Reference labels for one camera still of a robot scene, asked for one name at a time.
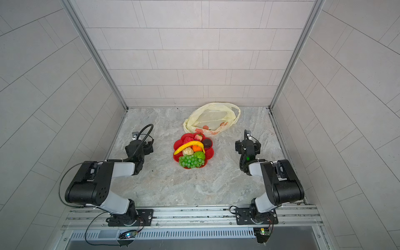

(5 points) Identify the red flower-shaped plastic plate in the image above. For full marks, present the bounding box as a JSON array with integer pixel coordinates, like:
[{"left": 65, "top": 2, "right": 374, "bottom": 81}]
[{"left": 173, "top": 132, "right": 214, "bottom": 169}]

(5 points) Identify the dark purple fruit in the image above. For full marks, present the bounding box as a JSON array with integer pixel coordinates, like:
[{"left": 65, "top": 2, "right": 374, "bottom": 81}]
[{"left": 202, "top": 138, "right": 213, "bottom": 149}]

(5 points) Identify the cream plastic fruit-print bag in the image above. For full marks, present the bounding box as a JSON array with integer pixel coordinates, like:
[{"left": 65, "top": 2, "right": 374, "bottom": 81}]
[{"left": 183, "top": 103, "right": 241, "bottom": 136}]

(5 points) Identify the beige garlic bulb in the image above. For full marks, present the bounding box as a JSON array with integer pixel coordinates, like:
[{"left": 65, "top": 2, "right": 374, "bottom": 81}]
[{"left": 182, "top": 147, "right": 194, "bottom": 156}]

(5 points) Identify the orange tangerine fruit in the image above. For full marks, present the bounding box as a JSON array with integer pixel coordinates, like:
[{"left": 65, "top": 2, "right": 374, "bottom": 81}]
[{"left": 192, "top": 145, "right": 203, "bottom": 152}]

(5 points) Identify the yellow banana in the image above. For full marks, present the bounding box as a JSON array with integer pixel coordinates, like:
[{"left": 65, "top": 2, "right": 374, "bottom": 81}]
[{"left": 174, "top": 141, "right": 205, "bottom": 155}]

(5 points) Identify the green grape bunch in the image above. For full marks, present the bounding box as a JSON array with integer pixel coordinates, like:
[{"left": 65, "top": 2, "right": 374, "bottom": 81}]
[{"left": 179, "top": 155, "right": 205, "bottom": 169}]

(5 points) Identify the green star fruit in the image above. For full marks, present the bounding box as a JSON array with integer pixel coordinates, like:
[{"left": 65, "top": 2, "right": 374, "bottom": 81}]
[{"left": 193, "top": 152, "right": 206, "bottom": 160}]

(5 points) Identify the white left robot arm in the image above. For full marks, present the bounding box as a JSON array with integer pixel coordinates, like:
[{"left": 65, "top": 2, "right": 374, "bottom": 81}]
[{"left": 65, "top": 139, "right": 154, "bottom": 228}]

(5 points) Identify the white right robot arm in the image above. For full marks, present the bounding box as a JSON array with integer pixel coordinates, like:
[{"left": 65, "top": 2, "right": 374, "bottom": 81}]
[{"left": 235, "top": 130, "right": 305, "bottom": 225}]

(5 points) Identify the left green circuit board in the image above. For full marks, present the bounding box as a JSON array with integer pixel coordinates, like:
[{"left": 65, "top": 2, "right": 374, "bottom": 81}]
[{"left": 118, "top": 230, "right": 138, "bottom": 240}]

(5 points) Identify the green circuit board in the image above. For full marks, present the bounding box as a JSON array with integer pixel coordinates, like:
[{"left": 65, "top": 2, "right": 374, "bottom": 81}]
[
  {"left": 253, "top": 228, "right": 272, "bottom": 244},
  {"left": 118, "top": 230, "right": 138, "bottom": 240}
]

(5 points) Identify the right green circuit board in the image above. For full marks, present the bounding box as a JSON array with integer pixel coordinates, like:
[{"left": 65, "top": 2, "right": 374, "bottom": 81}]
[{"left": 253, "top": 228, "right": 272, "bottom": 244}]

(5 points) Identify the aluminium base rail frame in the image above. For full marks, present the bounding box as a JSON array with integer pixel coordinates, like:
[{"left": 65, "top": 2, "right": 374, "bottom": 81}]
[{"left": 61, "top": 203, "right": 323, "bottom": 244}]

